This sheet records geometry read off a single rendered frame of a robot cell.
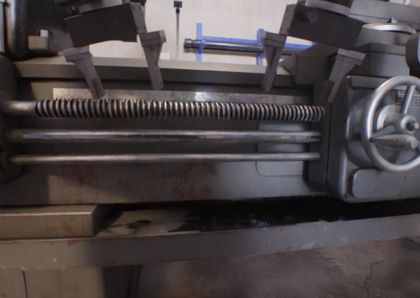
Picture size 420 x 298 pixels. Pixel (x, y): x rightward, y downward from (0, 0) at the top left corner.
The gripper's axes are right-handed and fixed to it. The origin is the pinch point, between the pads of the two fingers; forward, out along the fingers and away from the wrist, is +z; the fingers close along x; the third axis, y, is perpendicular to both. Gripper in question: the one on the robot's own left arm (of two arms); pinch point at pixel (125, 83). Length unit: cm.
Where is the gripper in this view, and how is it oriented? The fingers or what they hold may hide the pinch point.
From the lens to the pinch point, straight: 51.6
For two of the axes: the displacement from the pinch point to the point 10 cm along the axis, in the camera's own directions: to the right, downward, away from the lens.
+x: -9.8, 0.8, 1.9
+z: 1.6, 8.6, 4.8
